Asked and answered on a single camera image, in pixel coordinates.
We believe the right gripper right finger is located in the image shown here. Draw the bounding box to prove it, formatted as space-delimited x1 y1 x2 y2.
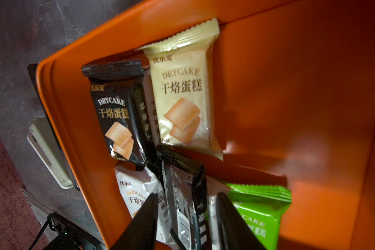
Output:
215 192 265 250

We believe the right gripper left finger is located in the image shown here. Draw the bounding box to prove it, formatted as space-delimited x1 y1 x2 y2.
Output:
110 193 158 250

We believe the orange plastic storage box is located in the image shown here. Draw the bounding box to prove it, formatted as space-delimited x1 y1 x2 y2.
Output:
36 1 375 250

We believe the white cookie packet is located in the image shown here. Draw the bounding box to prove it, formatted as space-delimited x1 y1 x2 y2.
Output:
115 166 179 250

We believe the black cookie packet centre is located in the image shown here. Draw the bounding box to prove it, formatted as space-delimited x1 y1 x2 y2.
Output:
156 145 212 250

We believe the black cookie packet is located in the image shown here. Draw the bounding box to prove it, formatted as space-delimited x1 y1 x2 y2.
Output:
143 66 160 146
81 59 156 167
156 145 212 250

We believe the black cookie packet lower right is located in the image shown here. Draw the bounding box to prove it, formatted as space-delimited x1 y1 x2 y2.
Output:
143 66 160 146

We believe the beige small stapler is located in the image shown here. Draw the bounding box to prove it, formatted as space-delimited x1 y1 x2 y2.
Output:
27 118 74 189

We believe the black cookie packet upper left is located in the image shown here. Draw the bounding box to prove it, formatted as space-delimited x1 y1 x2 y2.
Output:
81 59 156 167

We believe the cream yellow cookie packet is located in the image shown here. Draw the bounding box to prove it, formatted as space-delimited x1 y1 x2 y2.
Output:
140 18 224 160

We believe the black stapler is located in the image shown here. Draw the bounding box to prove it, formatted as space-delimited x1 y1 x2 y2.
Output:
27 64 80 191

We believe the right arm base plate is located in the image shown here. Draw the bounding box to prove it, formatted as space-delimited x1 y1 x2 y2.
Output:
29 212 107 250

